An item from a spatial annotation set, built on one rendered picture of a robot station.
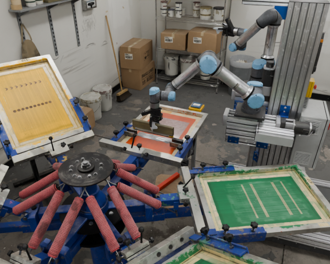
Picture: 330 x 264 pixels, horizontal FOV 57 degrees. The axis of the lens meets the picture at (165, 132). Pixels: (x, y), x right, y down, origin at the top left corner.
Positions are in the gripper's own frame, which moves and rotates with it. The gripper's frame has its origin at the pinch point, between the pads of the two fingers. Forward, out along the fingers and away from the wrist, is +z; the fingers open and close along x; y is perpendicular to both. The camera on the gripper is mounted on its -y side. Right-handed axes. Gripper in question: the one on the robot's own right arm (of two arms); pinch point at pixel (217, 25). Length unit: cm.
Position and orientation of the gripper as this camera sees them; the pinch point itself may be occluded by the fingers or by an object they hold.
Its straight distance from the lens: 317.7
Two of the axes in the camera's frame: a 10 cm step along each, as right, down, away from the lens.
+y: 0.9, 7.9, 6.0
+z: -7.2, -3.7, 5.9
